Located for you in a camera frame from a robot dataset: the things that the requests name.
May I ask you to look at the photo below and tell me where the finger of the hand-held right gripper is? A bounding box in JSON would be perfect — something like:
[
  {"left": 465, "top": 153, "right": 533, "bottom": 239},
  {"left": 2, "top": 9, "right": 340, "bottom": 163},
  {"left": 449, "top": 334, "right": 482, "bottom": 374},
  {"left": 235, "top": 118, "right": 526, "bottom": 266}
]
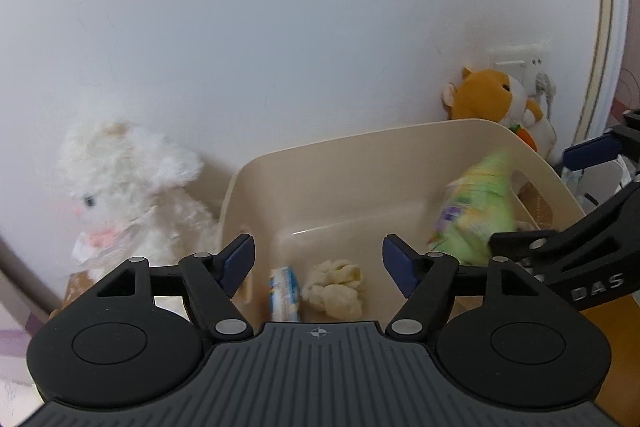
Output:
[
  {"left": 489, "top": 179, "right": 640, "bottom": 280},
  {"left": 562, "top": 109, "right": 640, "bottom": 170}
]

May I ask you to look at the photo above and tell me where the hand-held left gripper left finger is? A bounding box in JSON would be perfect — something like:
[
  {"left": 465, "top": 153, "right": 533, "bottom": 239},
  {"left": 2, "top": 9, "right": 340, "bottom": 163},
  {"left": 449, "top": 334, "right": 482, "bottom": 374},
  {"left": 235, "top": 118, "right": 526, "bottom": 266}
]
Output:
[{"left": 95, "top": 234, "right": 256, "bottom": 342}]

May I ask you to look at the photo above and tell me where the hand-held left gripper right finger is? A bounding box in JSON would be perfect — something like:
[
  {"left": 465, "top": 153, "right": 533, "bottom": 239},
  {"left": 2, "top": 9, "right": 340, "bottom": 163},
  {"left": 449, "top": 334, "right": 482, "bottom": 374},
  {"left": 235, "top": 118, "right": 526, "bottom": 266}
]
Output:
[{"left": 382, "top": 234, "right": 546, "bottom": 338}]

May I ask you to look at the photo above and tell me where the green snack packet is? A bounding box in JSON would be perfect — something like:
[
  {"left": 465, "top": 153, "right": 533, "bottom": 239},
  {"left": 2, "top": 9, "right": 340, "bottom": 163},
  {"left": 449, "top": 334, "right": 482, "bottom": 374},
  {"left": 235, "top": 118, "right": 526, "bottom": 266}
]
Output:
[{"left": 426, "top": 150, "right": 518, "bottom": 265}]

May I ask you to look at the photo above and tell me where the beige plastic storage bin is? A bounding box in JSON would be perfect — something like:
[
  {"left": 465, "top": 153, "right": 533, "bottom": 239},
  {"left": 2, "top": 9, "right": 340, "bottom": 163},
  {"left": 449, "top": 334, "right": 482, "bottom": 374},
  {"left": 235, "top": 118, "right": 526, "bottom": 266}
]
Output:
[{"left": 217, "top": 118, "right": 586, "bottom": 323}]

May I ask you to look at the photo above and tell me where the small blue white carton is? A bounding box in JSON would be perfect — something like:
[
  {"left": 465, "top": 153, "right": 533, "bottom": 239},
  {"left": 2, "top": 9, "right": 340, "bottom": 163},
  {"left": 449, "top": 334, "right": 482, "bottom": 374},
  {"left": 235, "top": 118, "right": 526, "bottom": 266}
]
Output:
[{"left": 269, "top": 266, "right": 302, "bottom": 322}]

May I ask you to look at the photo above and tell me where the crumpled pale yellow cloth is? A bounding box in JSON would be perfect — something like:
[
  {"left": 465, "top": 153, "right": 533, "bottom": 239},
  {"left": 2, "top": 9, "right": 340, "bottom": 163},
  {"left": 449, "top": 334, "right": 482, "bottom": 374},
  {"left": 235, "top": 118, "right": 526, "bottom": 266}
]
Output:
[{"left": 301, "top": 259, "right": 365, "bottom": 320}]

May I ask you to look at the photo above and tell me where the white power plug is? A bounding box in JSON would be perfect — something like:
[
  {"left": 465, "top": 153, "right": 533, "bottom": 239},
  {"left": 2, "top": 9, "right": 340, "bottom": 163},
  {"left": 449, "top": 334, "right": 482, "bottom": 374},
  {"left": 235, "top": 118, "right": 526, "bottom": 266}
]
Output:
[{"left": 522, "top": 57, "right": 558, "bottom": 102}]

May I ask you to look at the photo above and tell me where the orange plush hamster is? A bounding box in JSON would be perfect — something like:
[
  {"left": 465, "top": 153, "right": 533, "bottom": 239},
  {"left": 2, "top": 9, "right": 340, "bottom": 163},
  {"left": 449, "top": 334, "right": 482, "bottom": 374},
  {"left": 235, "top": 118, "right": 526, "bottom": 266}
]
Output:
[{"left": 441, "top": 67, "right": 556, "bottom": 162}]

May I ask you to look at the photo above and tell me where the white plush rabbit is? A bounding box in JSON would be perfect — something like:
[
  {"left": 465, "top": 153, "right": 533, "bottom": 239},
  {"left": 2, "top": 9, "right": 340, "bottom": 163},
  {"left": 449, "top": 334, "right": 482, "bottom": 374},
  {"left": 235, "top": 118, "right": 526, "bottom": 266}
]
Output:
[{"left": 55, "top": 119, "right": 221, "bottom": 283}]

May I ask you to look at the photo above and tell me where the gold patterned box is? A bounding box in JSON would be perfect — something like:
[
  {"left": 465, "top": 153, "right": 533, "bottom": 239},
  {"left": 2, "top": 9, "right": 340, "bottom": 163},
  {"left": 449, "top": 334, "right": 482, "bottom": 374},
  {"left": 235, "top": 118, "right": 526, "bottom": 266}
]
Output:
[{"left": 50, "top": 271, "right": 101, "bottom": 323}]

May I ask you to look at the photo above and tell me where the white wall socket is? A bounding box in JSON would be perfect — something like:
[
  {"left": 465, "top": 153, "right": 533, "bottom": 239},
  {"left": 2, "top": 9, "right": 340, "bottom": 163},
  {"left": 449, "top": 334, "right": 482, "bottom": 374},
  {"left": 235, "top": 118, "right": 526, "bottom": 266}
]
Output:
[{"left": 487, "top": 42, "right": 551, "bottom": 82}]

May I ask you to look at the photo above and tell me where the white door frame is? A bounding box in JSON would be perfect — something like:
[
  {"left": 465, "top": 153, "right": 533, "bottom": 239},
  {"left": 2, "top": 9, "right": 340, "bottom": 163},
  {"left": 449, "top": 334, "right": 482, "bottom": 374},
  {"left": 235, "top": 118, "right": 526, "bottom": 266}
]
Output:
[{"left": 582, "top": 0, "right": 631, "bottom": 168}]

